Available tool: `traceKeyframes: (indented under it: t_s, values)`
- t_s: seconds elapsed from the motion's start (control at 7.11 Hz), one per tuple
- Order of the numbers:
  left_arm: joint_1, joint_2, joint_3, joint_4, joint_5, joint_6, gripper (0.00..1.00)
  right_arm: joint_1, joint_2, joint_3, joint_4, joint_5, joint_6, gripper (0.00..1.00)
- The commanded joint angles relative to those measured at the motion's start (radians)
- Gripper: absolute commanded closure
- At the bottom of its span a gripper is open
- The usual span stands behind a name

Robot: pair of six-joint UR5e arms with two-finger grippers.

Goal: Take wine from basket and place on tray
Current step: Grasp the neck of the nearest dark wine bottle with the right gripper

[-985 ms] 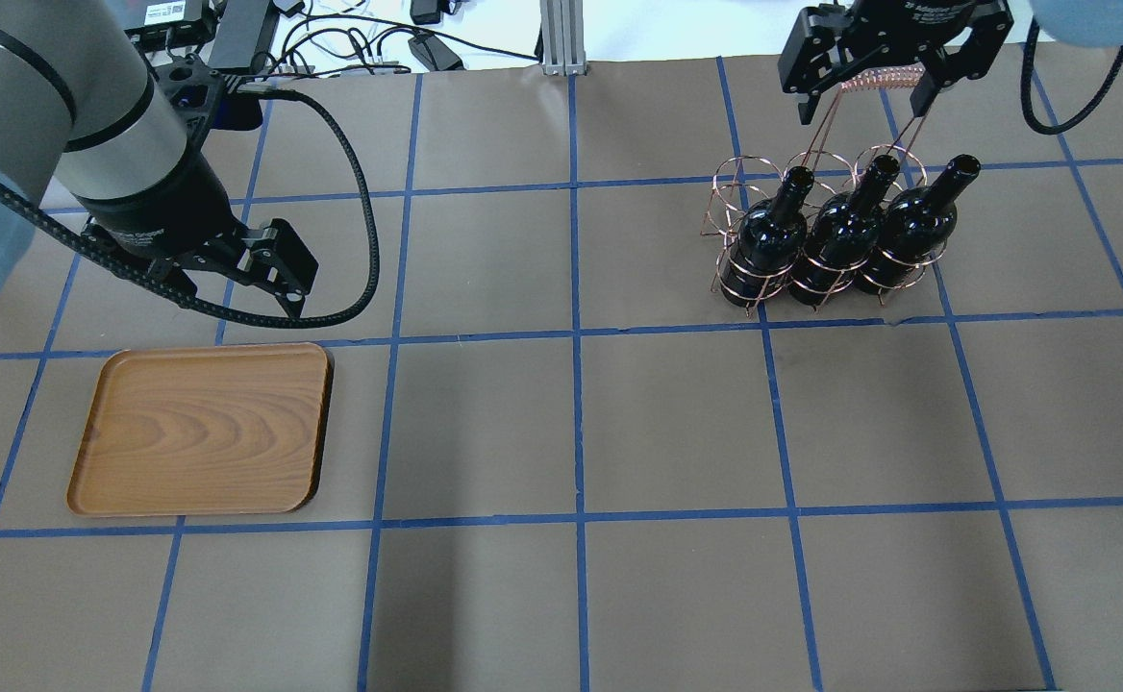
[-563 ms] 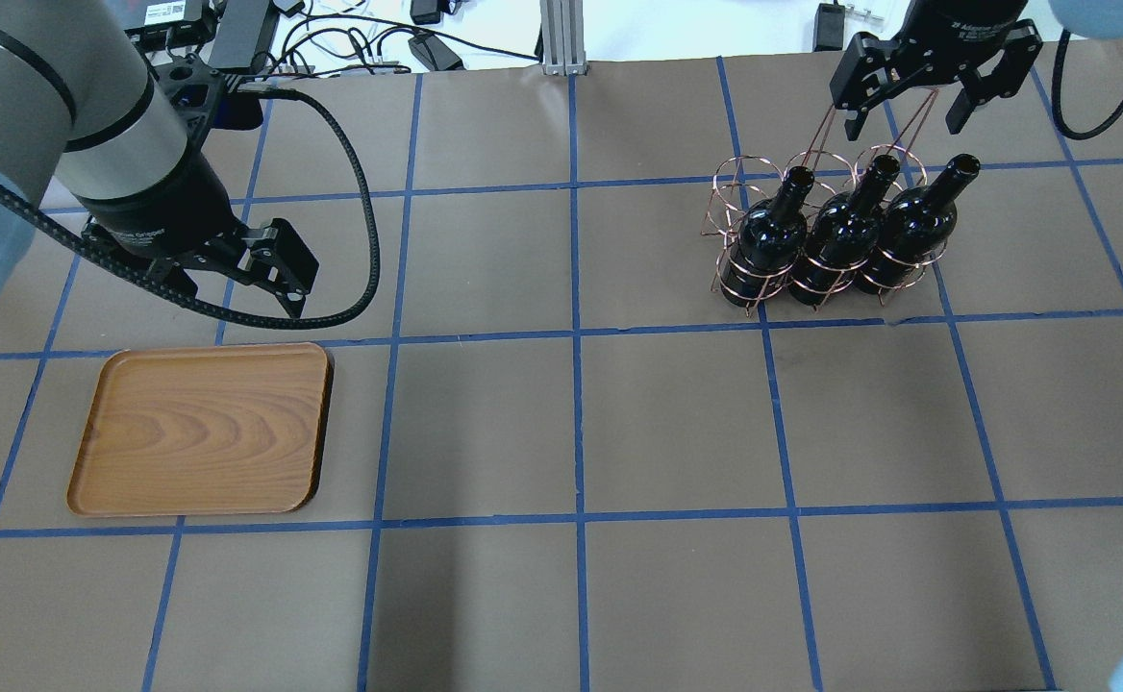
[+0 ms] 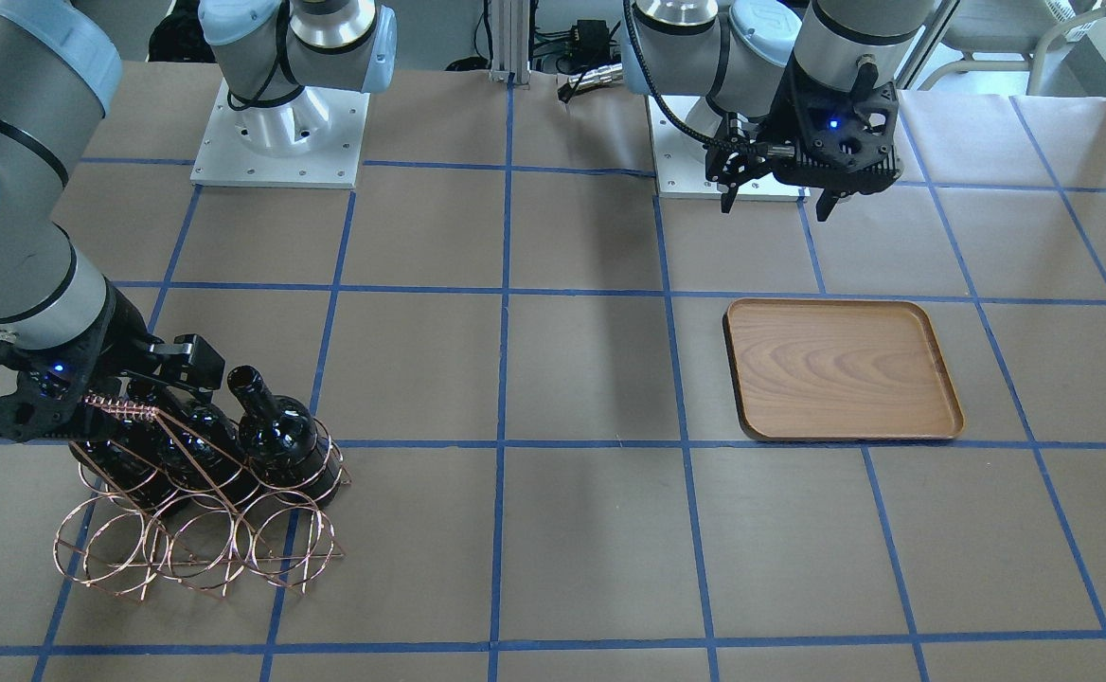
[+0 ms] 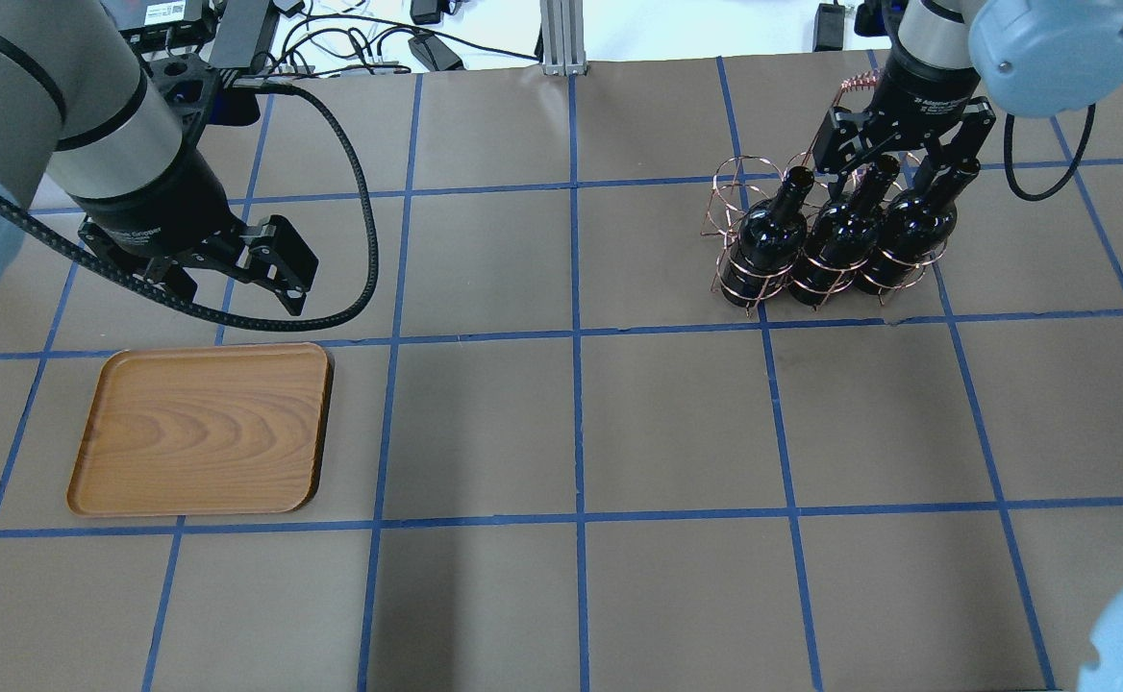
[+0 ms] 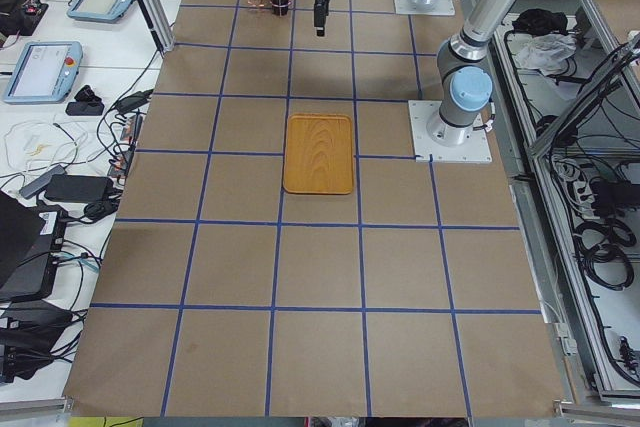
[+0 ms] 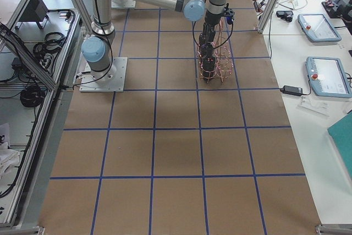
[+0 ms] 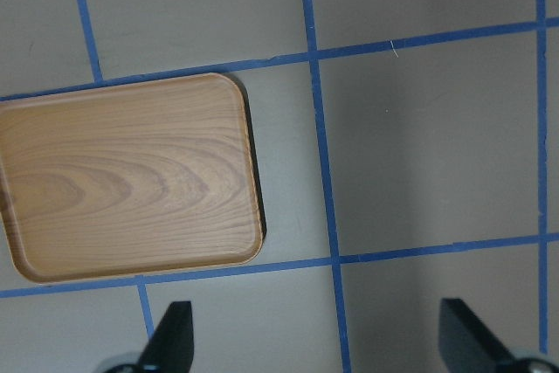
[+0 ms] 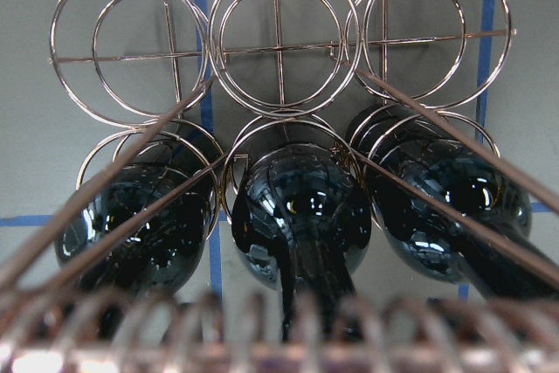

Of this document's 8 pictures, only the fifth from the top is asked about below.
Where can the blue teach pendant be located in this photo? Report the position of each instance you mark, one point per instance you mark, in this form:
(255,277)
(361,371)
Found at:
(45,72)
(102,11)

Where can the wooden tray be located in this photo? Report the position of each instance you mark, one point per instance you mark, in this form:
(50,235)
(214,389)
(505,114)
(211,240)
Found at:
(318,156)

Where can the black webcam on stand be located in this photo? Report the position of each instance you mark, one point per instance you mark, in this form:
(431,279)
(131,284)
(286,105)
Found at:
(86,103)

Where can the black laptop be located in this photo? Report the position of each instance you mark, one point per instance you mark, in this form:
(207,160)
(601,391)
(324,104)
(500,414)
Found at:
(30,237)

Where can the black power brick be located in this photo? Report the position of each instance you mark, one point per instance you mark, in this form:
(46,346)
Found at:
(77,188)

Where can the blue teach pendant far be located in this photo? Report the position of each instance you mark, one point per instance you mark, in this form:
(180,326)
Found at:
(102,11)

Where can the blue teach pendant near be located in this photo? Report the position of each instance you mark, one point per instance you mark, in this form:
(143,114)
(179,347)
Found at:
(45,72)

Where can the white crumpled cloth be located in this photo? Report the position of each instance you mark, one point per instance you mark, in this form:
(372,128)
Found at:
(547,54)

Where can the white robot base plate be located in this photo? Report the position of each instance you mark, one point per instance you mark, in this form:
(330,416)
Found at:
(436,141)

